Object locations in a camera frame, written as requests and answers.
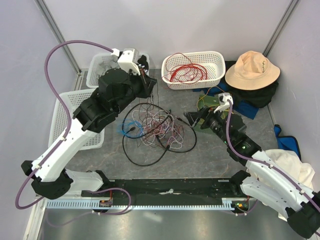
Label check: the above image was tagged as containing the thick black cable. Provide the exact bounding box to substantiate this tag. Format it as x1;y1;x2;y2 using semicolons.
121;102;198;167

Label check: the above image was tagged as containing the black printed t-shirt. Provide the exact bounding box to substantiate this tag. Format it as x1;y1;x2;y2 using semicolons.
137;55;149;74

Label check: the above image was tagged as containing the white oval perforated basket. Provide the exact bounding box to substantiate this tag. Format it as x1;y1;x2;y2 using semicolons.
161;51;226;90

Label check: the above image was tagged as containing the white rectangular basket left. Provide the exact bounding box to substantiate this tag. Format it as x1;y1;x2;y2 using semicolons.
48;88;105;150

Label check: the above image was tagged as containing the white wire in pile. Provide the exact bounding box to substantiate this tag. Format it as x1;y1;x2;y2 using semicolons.
131;109;185;151

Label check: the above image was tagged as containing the aluminium corner post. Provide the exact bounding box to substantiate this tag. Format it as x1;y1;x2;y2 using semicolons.
34;0;81;74
262;0;300;57

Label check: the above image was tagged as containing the green rectangular tray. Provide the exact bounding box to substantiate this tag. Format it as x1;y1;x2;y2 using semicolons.
194;94;220;134

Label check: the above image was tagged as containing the white cloth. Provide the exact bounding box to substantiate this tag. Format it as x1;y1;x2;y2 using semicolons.
246;149;316;221

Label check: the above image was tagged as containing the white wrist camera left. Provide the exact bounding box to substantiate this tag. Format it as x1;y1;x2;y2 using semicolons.
110;48;141;76

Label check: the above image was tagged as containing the red wire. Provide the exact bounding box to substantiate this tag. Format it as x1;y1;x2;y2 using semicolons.
162;52;208;85

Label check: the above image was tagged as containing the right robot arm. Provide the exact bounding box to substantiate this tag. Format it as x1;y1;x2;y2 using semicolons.
184;107;320;239

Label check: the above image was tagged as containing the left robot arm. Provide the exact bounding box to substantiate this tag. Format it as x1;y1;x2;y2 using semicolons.
21;68;157;200

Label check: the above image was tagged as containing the red cable in basket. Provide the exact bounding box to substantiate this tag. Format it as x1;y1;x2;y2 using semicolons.
169;63;208;83

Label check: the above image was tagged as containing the slotted cable duct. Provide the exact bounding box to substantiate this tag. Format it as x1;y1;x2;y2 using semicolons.
46;198;249;211

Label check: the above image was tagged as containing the aluminium corner post right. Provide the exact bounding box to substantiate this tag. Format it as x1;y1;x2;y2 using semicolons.
262;0;300;57

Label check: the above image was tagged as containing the black garment under hat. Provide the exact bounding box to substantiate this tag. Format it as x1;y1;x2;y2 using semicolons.
223;60;280;108

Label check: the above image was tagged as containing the white rectangular basket back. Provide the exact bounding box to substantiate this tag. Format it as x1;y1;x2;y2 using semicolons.
86;48;150;88

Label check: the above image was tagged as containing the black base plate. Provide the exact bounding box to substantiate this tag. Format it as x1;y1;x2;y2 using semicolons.
81;177;260;207

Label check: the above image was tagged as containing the grey cloth in basket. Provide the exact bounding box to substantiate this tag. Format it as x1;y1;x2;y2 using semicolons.
96;57;119;78

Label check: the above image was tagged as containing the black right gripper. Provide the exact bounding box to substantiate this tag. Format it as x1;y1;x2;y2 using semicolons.
183;104;232;145

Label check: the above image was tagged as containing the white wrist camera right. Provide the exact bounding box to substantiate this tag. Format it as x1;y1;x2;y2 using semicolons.
213;92;234;113

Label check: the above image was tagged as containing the white rectangular basket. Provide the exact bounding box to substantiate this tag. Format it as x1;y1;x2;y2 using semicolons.
86;48;150;88
48;88;105;150

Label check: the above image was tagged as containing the brown wire in pile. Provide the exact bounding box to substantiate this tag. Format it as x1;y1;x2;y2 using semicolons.
139;82;186;148

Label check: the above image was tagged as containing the blue cable in pile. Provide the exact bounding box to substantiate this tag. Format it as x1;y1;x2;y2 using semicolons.
116;118;145;138

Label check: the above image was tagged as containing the aluminium corner post left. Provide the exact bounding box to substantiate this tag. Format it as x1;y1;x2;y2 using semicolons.
34;0;81;74

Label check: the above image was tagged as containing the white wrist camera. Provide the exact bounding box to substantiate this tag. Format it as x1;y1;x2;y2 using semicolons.
213;92;234;113
110;48;141;76

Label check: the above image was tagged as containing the blue cloth at wall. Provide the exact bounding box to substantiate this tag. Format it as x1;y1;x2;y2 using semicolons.
273;124;302;160

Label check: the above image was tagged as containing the beige bucket hat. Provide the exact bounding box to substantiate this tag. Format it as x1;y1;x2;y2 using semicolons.
225;50;281;91

